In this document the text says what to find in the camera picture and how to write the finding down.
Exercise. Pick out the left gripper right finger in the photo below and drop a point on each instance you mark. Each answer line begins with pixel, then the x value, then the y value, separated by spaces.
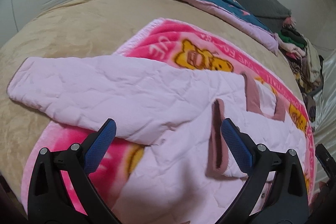
pixel 275 190

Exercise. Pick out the shiny white curtain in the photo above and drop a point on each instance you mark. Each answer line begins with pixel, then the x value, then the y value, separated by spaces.
pixel 325 106

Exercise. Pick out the pile of assorted clothes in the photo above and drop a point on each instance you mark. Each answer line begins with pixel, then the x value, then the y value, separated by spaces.
pixel 304 61

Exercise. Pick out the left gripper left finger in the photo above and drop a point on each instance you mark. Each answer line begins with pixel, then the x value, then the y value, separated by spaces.
pixel 60 189

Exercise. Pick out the pink bear print blanket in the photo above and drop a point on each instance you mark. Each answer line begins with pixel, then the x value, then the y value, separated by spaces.
pixel 194 50

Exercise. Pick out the light pink quilted jacket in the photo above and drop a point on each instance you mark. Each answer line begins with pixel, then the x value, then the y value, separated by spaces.
pixel 147 113

